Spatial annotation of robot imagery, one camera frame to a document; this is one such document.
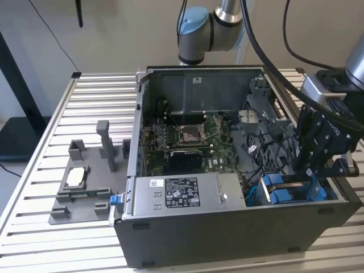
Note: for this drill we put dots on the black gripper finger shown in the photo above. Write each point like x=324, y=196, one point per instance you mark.
x=322, y=145
x=303, y=136

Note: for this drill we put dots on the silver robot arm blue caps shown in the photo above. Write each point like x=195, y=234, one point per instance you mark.
x=196, y=42

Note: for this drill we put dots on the grey drive cage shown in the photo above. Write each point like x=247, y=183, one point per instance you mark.
x=256, y=119

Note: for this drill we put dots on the black table corner cap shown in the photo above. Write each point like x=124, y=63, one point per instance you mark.
x=76, y=74
x=300, y=70

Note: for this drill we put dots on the green motherboard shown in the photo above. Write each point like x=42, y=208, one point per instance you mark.
x=221, y=148

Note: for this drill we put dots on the CPU socket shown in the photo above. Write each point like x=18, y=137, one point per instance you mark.
x=189, y=133

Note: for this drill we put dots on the silver power supply unit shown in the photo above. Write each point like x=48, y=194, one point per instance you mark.
x=182, y=196

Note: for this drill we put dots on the black open PC case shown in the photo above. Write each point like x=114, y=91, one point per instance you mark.
x=216, y=241

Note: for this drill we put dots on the blue case latch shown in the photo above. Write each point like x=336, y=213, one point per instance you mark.
x=116, y=199

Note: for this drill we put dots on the grey parts rack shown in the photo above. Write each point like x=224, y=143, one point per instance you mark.
x=94, y=182

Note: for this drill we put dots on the green RAM stick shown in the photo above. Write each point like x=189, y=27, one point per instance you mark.
x=84, y=194

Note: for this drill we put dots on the silver CPU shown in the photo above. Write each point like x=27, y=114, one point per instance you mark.
x=76, y=177

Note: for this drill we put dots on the black hanging antenna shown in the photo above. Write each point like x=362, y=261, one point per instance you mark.
x=78, y=14

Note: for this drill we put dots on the black monitor stand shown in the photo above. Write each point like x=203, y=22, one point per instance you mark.
x=17, y=133

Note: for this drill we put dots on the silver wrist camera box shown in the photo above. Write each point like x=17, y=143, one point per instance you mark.
x=318, y=86

